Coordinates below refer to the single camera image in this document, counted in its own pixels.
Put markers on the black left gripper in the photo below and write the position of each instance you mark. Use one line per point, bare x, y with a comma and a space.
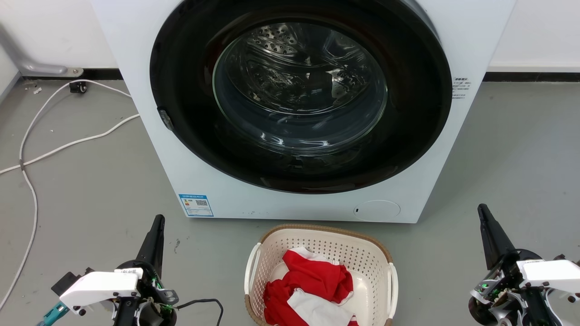
156, 296

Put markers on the red and white garment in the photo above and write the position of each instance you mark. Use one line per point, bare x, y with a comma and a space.
317, 276

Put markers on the grey wall pipe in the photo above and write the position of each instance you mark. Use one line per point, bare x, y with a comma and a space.
27, 63

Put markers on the small black floor caster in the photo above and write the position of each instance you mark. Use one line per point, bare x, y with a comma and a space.
78, 87

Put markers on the cream perforated plastic laundry basket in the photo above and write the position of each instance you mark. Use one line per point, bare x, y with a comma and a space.
335, 242

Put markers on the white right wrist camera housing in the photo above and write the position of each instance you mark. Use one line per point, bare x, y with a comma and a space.
550, 274

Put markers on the white front-load washing machine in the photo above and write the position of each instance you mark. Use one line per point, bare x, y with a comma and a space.
149, 158

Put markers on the round white filter cover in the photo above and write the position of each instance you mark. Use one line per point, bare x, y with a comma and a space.
377, 211

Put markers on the round black glass washer door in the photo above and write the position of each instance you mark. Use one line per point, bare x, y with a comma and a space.
408, 90

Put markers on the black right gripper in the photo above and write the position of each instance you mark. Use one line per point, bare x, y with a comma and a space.
500, 290

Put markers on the small printed text sticker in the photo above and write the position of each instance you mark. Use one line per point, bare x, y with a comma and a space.
460, 88

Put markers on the blue energy label sticker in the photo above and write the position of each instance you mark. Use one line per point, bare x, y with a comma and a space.
196, 205

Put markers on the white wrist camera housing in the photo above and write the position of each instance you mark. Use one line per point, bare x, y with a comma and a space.
97, 286
550, 274

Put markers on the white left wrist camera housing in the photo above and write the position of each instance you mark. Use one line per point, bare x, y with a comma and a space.
97, 286

